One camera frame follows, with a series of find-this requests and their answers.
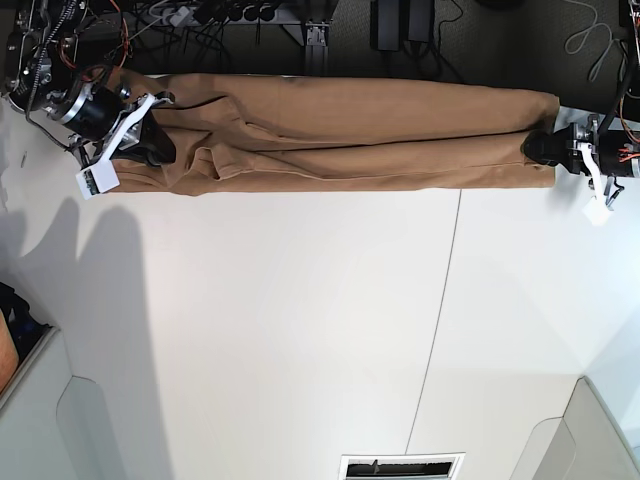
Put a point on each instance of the white floor vent grille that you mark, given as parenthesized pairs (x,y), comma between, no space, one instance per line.
(401,467)

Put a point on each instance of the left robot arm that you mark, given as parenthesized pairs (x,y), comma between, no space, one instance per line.
(614,119)

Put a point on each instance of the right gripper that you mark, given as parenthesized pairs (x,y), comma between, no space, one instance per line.
(93,113)

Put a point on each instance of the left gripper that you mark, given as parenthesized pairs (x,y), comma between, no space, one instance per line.
(613,152)

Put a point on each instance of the grey bin left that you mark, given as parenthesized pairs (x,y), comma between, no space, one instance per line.
(54,424)

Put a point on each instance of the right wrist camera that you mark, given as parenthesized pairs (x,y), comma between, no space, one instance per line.
(97,179)

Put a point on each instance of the aluminium frame post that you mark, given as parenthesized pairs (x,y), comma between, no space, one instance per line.
(316,49)

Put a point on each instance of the black power adapter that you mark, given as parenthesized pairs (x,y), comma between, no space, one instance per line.
(394,22)

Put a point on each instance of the brown t-shirt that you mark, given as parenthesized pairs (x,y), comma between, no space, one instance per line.
(256,134)

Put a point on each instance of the grey bin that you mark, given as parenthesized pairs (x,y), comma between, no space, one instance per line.
(54,424)
(586,442)

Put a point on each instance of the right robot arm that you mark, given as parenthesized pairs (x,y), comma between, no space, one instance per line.
(66,58)

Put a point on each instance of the grey bin right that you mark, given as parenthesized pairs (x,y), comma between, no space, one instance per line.
(586,442)

